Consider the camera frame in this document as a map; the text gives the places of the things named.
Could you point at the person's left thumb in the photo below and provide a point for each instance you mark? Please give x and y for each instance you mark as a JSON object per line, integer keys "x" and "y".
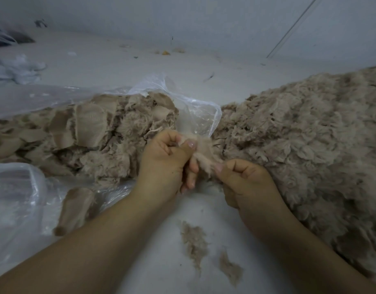
{"x": 185, "y": 149}

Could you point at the person's right thumb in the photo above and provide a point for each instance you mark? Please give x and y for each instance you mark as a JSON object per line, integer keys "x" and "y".
{"x": 226, "y": 172}

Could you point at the person's right hand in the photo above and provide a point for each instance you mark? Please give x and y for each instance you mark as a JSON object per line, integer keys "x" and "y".
{"x": 252, "y": 192}

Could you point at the yellow scrap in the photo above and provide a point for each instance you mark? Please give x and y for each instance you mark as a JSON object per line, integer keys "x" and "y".
{"x": 166, "y": 52}

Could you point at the pile of beige fluffy pieces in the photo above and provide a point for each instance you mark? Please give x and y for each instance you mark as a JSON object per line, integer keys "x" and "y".
{"x": 313, "y": 150}

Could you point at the beige fabric scrap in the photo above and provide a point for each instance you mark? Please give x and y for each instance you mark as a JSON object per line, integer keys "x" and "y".
{"x": 74, "y": 209}

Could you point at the beige fluffy fabric piece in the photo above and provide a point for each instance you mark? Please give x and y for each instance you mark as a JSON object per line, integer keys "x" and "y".
{"x": 205, "y": 156}

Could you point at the pile of beige fabric scraps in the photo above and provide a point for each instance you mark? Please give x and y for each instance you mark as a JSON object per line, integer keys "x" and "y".
{"x": 83, "y": 134}

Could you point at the person's left forearm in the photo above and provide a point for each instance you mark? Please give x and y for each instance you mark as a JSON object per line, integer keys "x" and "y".
{"x": 83, "y": 248}

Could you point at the clear plastic bag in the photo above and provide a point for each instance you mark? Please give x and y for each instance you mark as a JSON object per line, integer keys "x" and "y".
{"x": 28, "y": 192}

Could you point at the beige fluff tuft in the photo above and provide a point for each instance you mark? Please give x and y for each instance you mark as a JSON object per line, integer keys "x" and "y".
{"x": 230, "y": 269}
{"x": 194, "y": 241}

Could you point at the white stuffing clump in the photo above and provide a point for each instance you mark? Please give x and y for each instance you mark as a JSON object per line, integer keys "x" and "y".
{"x": 16, "y": 68}

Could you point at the person's left hand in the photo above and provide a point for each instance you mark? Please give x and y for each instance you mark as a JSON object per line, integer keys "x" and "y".
{"x": 159, "y": 174}

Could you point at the dark bag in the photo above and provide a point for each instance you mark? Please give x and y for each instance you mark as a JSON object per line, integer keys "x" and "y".
{"x": 10, "y": 35}

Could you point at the person's right forearm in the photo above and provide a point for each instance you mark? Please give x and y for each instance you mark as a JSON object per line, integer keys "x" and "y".
{"x": 313, "y": 263}

